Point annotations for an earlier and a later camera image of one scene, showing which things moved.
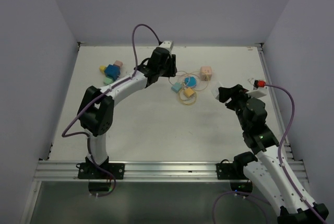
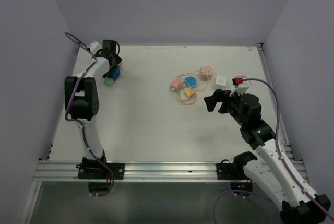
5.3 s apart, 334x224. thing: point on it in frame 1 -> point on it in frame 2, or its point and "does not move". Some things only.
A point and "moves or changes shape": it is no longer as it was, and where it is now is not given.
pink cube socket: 206,73 does not move
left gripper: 172,70 -> 118,60
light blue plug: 190,82 does not move
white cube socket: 215,92 moves or changes shape
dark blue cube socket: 112,71 does not move
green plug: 107,81 does not move
